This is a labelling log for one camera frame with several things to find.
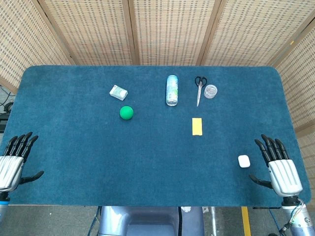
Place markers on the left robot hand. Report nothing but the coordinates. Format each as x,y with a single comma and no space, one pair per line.
11,165

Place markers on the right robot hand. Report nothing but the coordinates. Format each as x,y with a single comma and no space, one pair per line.
283,169

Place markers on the yellow rectangular tape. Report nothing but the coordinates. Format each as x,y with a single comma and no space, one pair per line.
197,126

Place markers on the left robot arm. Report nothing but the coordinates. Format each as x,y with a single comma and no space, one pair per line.
3,206

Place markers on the white earbuds case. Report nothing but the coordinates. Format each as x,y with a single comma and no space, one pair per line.
243,161

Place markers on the clear round plastic container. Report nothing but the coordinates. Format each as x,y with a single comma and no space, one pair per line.
211,91

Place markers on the green ball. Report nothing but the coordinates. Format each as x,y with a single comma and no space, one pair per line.
126,112

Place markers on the blue table cloth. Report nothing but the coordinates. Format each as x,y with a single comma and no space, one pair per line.
157,147

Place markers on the white green small box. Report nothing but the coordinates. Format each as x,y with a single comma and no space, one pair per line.
118,93

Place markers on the grey blue robot torso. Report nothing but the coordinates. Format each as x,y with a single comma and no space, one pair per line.
150,221

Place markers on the woven bamboo folding screen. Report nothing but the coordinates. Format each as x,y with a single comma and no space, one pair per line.
157,32

